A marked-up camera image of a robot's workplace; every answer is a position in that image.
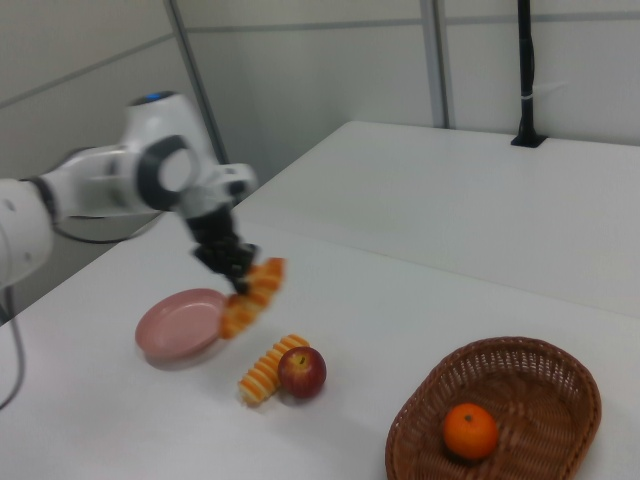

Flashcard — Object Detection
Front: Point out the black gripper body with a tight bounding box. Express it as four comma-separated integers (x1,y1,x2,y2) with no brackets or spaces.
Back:
182,205,243,254

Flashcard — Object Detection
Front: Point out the braided toy bread loaf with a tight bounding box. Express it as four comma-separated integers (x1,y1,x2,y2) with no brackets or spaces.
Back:
218,256,287,342

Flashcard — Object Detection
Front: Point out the striped spiral toy bread roll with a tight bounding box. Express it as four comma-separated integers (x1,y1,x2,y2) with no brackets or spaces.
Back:
238,333,311,407

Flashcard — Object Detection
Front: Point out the red toy apple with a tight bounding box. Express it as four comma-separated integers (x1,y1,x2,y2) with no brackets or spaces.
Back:
277,346,328,400

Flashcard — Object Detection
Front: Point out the toy orange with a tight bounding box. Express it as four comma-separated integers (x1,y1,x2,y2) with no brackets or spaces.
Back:
443,402,501,462

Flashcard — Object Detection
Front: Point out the pink plate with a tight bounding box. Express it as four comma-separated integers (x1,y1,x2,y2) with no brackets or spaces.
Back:
134,288,229,362

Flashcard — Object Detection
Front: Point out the brown woven basket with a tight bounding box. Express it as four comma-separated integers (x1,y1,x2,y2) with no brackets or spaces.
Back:
384,335,604,480

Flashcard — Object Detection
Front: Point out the grey office partition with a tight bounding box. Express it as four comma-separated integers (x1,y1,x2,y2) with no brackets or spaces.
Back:
0,0,640,171

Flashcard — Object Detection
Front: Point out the black hanging cable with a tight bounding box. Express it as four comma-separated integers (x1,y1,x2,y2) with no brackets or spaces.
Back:
0,212,166,411

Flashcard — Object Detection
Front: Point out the black mount pole with base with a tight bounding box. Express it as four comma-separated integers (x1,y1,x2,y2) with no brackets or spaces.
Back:
509,0,547,149

